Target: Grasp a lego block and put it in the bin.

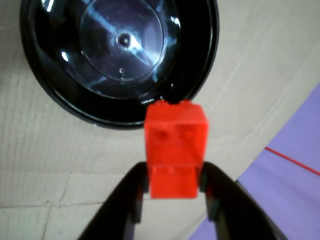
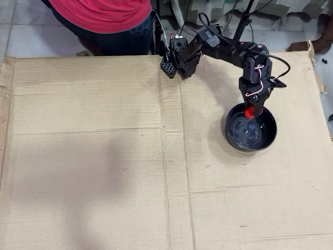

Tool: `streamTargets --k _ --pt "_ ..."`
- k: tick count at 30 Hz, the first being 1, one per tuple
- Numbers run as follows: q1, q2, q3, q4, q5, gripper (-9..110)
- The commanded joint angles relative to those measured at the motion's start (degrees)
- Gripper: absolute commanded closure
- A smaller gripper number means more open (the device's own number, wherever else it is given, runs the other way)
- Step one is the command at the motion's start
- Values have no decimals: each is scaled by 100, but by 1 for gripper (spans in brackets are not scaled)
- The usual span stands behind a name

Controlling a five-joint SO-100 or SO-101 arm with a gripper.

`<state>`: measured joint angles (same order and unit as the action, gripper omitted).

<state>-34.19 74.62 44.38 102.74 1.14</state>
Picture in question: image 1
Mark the brown corrugated cardboard sheet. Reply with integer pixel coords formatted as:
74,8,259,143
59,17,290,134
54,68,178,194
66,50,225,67
0,0,320,240

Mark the thin red cable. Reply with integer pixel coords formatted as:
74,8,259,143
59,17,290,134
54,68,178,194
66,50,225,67
264,146,320,176

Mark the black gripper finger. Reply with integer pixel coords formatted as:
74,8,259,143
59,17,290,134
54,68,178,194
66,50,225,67
77,161,151,240
198,161,288,240

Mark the black round plastic bowl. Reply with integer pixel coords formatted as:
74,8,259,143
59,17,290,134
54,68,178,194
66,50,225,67
19,0,220,130

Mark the red lego block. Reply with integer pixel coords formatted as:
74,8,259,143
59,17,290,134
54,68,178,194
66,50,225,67
144,99,210,200

